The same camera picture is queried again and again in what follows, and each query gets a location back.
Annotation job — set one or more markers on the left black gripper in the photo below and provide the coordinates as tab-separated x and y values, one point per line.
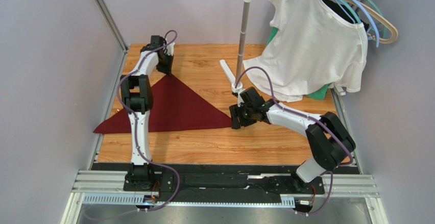
167	70

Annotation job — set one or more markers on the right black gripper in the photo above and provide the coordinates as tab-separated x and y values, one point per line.
238	115

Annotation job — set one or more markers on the dark red cloth napkin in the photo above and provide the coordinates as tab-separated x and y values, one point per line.
179	108

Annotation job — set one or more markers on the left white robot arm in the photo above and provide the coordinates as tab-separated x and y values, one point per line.
136	98

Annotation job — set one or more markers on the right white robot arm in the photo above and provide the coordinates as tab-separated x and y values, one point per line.
329	141

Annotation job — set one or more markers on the green garment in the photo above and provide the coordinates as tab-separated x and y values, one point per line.
319	94

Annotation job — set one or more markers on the white t-shirt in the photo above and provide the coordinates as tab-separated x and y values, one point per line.
313	47

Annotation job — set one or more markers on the white clothes rack stand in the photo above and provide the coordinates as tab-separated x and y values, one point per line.
234	79

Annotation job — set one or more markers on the black garment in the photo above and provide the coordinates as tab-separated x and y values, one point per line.
342	11

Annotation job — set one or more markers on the wooden hanger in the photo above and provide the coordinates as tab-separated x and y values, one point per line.
384	26

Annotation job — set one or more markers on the teal plastic hanger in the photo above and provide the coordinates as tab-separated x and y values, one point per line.
343	3

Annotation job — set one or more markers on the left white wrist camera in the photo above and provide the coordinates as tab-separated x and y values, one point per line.
170	49

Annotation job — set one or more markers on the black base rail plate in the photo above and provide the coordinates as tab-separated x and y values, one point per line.
221	184

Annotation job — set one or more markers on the aluminium frame rail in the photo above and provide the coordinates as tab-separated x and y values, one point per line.
112	25

